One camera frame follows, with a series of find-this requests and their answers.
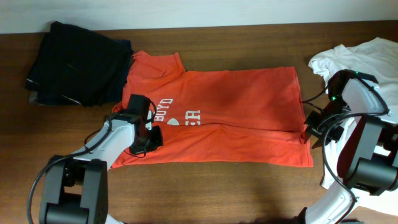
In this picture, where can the folded black garment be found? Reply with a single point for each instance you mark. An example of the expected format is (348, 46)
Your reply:
(77, 62)

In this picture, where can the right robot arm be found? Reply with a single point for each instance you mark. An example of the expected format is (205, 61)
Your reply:
(367, 162)

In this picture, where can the folded navy blue garment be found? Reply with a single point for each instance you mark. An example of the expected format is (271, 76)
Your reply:
(118, 90)

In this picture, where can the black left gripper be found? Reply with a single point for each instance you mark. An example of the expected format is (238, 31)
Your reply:
(152, 140)

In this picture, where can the red soccer t-shirt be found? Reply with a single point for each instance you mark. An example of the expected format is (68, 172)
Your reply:
(228, 116)

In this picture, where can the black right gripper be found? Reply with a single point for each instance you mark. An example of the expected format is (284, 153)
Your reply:
(315, 125)

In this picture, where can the white t-shirt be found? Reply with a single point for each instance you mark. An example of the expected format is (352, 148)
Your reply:
(377, 57)

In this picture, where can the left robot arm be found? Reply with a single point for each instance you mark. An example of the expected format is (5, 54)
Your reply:
(76, 185)

